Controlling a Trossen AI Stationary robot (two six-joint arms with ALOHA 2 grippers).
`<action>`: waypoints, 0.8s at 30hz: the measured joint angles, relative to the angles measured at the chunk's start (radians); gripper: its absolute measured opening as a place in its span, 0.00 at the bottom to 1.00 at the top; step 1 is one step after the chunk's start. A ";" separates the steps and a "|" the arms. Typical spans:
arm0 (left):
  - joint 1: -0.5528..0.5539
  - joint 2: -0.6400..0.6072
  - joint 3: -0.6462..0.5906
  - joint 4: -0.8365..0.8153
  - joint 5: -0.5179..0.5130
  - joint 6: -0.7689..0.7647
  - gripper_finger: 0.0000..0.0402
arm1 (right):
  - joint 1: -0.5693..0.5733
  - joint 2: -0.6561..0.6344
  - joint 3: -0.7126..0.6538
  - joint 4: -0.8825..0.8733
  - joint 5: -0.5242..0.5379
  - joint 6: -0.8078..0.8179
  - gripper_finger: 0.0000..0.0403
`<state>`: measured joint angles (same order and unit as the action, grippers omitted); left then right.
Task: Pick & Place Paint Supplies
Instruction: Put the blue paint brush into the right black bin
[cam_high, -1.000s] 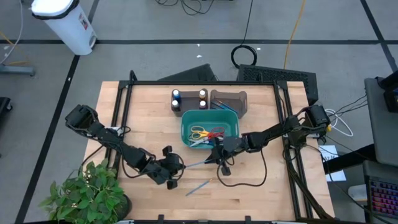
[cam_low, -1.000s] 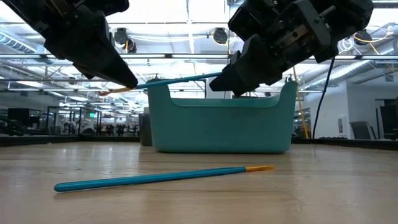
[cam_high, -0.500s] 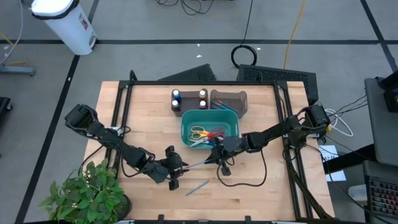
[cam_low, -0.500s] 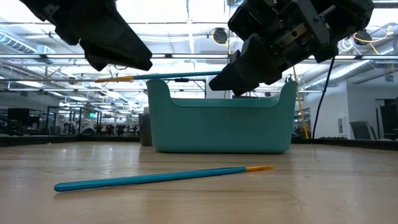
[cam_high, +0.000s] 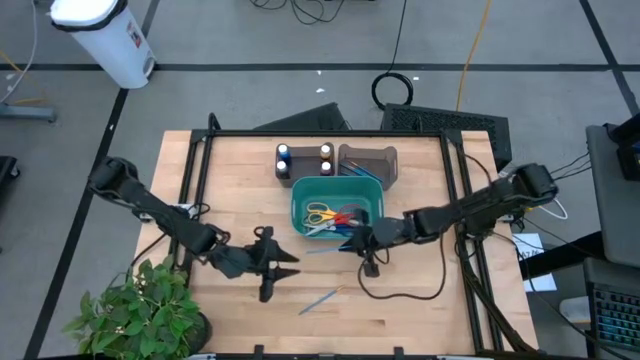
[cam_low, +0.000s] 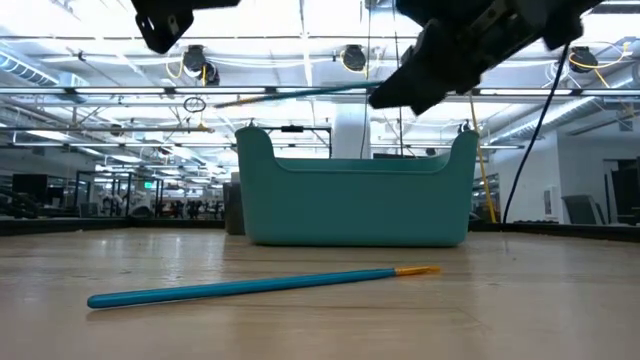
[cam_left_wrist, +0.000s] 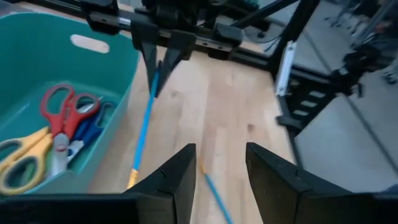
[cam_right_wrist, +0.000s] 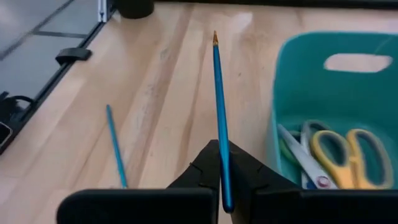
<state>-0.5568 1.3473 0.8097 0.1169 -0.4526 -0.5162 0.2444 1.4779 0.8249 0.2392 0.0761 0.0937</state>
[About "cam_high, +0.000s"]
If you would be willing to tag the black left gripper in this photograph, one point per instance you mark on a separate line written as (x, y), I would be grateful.
(245, 260)

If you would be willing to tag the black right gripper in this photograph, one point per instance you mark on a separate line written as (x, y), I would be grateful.
(382, 232)

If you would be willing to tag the blue pencils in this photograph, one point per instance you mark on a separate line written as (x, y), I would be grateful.
(322, 249)

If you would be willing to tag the teal plastic bin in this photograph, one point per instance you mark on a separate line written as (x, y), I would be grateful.
(340, 192)

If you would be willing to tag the small bottle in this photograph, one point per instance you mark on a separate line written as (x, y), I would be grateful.
(326, 167)

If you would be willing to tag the orange paint bottle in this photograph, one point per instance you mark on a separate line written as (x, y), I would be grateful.
(325, 149)

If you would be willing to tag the blue paint bottle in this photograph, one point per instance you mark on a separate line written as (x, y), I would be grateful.
(283, 149)

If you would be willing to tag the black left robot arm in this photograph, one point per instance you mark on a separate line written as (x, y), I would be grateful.
(150, 207)

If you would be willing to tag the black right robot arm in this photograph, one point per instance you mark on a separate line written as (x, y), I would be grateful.
(480, 205)

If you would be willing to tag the black slanted panel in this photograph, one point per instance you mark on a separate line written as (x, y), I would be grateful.
(310, 120)

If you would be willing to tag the black perforated case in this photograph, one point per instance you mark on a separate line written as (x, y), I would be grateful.
(445, 120)

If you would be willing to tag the green potted plant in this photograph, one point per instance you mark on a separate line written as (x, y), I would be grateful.
(140, 315)

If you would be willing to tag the white paper sheet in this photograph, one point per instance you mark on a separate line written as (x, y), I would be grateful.
(542, 282)

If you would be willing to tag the white rounded desk object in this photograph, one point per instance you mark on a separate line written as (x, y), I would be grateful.
(575, 310)

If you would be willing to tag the backlit keyboard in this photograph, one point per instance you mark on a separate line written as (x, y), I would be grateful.
(617, 317)

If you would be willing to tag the white trash bin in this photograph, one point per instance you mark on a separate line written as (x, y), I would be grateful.
(107, 50)

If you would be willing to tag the black floor object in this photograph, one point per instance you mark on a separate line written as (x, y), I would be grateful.
(7, 172)

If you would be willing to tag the black table edge bracket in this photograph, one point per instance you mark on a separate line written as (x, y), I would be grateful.
(398, 352)
(258, 351)

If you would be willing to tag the black aluminium table frame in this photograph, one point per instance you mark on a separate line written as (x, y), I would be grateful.
(310, 133)

